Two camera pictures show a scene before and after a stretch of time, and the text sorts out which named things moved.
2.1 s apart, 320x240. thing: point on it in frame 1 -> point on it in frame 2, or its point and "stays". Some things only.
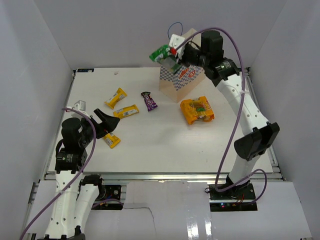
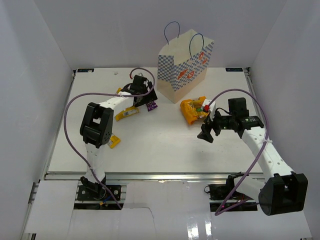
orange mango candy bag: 197,109 stays
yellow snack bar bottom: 111,140 stays
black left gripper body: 99,133 -> 143,92
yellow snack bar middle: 126,111 stays
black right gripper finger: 184,62 -> 205,134
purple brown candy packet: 149,101 stays
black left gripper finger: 103,117 -> 152,98
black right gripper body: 193,56 -> 224,121
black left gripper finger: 108,123 -> 138,101
